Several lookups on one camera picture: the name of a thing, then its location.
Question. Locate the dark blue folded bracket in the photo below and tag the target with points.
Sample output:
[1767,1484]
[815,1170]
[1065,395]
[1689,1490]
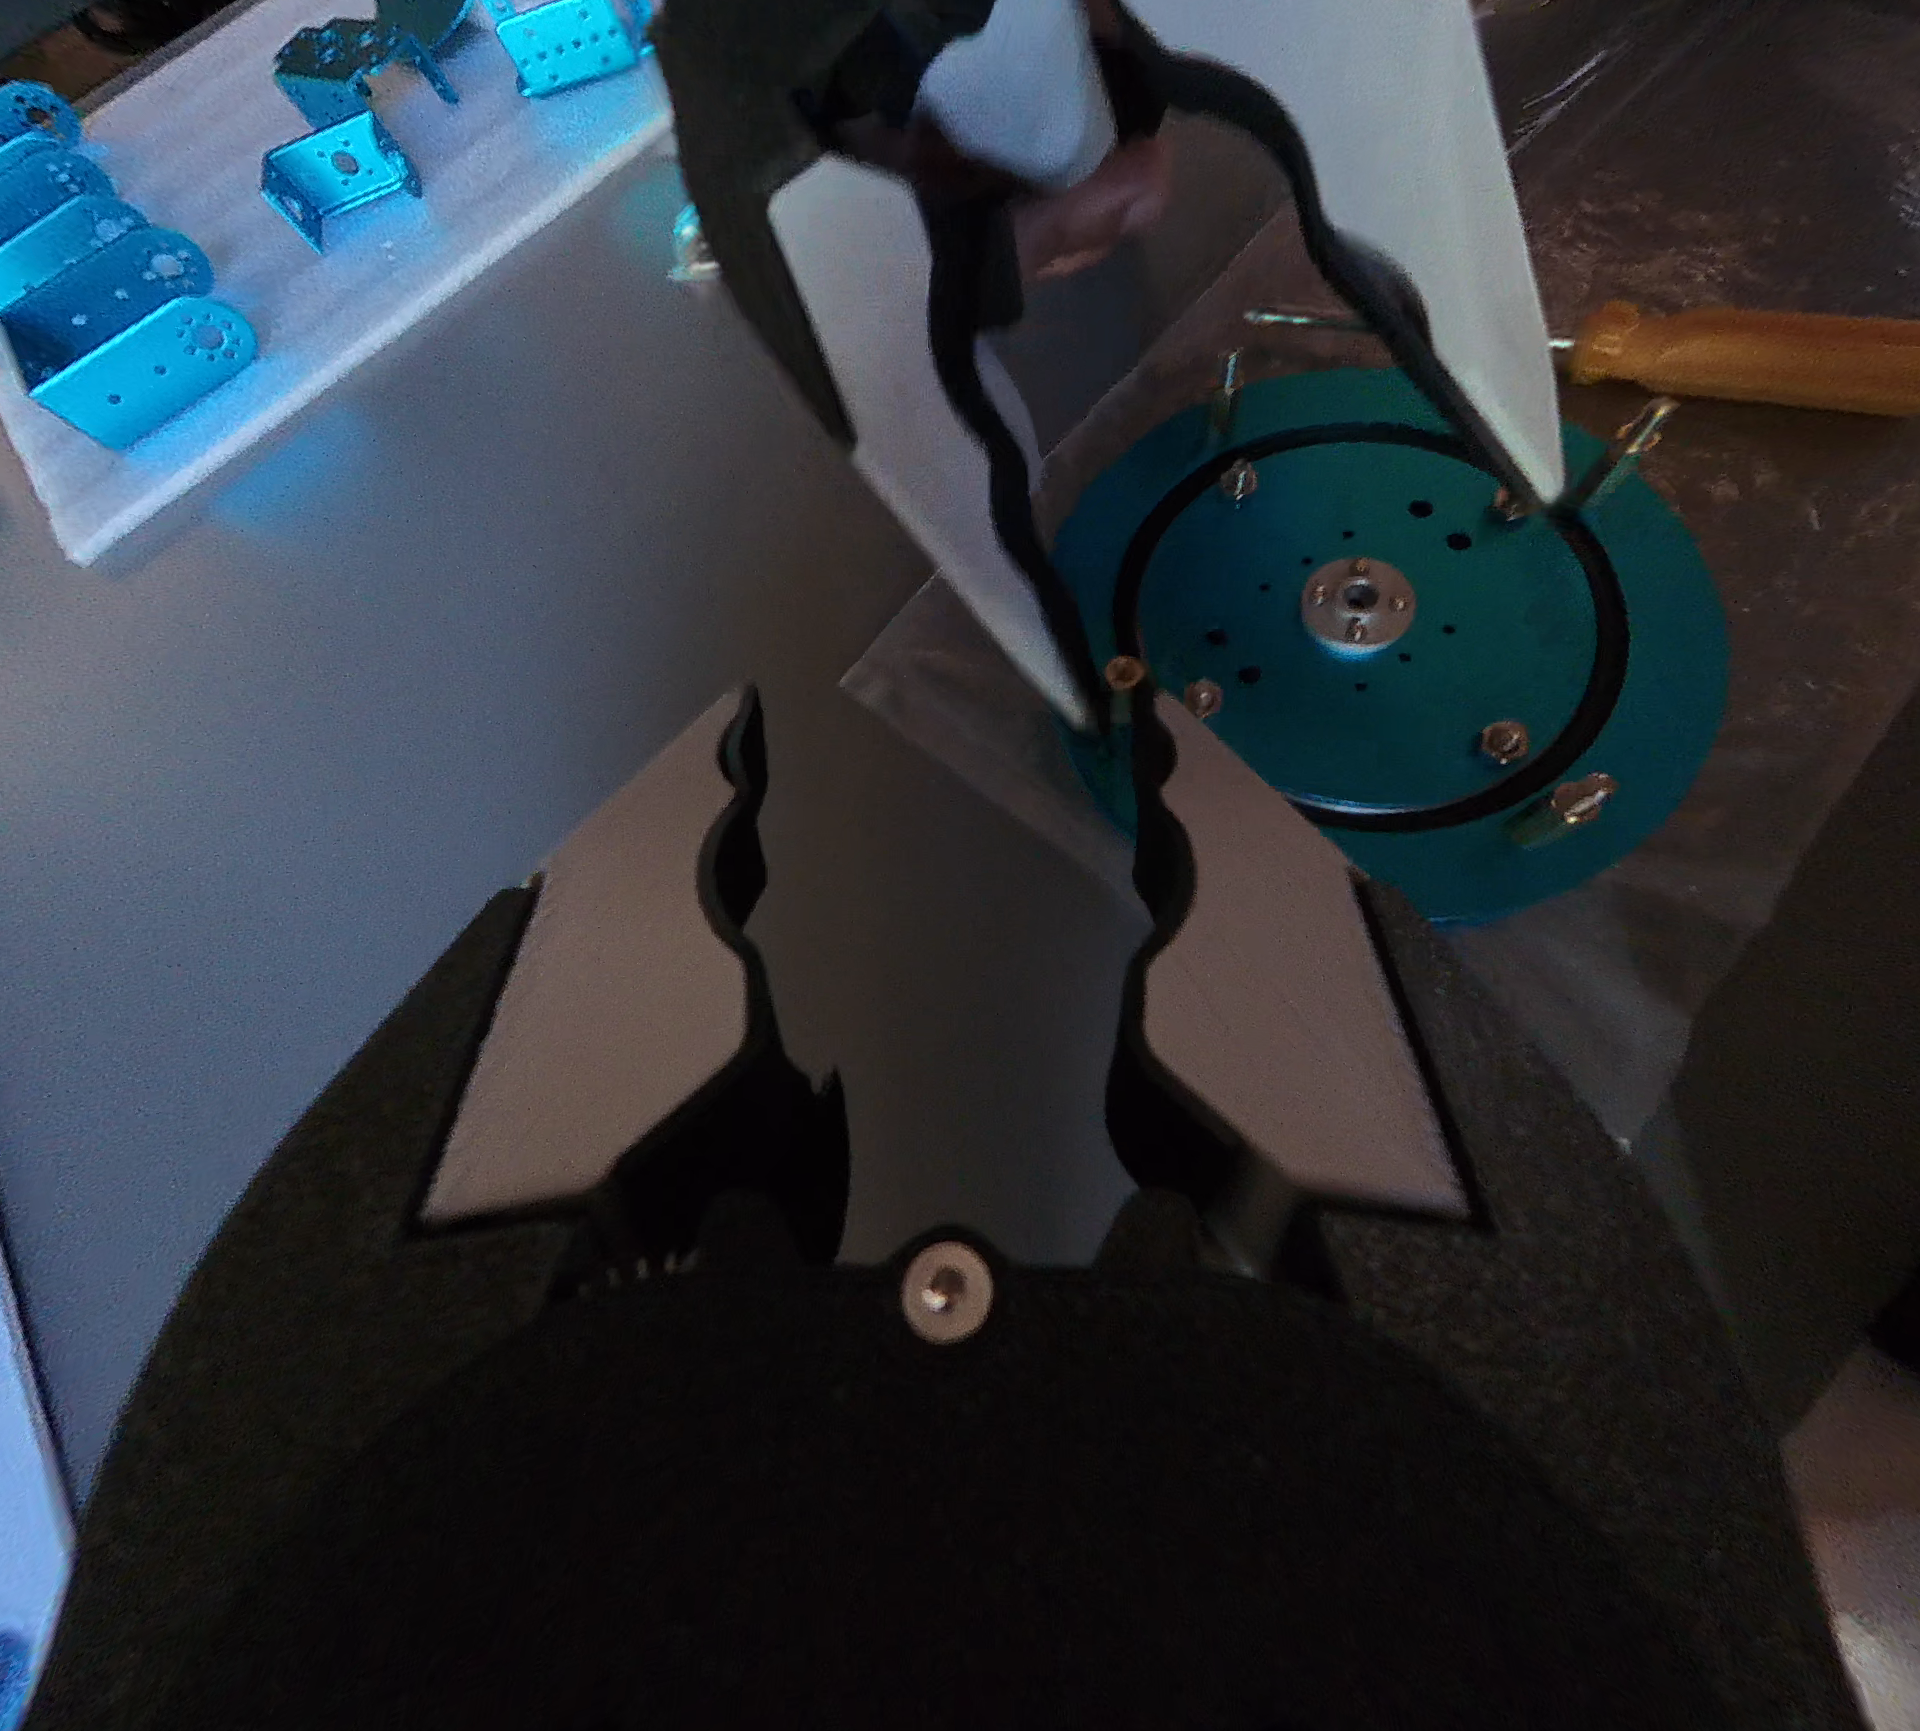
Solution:
[352,57]

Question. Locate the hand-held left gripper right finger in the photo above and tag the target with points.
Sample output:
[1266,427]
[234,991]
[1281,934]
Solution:
[1291,1012]

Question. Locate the blue round metal turntable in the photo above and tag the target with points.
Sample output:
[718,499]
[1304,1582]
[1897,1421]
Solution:
[1396,726]

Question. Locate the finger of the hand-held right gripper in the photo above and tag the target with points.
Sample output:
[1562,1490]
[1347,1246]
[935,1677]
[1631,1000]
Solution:
[885,380]
[1350,111]

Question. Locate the large clear plastic bag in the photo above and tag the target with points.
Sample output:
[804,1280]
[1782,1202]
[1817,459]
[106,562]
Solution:
[1772,651]

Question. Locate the small blue U-shaped bracket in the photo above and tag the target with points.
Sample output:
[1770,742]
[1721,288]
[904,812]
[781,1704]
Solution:
[338,178]

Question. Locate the person's right hand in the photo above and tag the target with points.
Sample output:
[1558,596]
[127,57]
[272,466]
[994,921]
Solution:
[1103,210]

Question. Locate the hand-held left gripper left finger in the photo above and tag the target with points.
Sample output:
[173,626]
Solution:
[601,1025]

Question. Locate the white foam sheet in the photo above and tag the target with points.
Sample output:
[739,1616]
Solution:
[422,245]

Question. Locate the blue round-ended metal bracket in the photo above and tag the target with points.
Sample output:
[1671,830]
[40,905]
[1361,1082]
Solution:
[46,178]
[67,239]
[30,111]
[106,290]
[137,380]

